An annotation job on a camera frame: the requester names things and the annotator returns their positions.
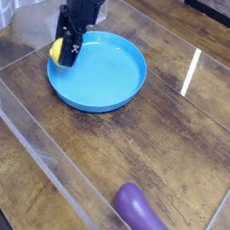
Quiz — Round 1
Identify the yellow lemon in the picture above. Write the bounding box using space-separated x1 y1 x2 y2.
49 38 64 67

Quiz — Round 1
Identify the purple toy eggplant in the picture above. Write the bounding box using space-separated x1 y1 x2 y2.
115 183 169 230

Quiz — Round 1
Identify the blue round tray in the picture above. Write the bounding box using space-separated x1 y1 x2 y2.
46 31 147 113

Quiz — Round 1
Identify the clear acrylic enclosure wall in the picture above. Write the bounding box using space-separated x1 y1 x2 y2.
0 0 230 230

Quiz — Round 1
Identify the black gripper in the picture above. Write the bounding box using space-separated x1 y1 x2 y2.
56 0 105 67

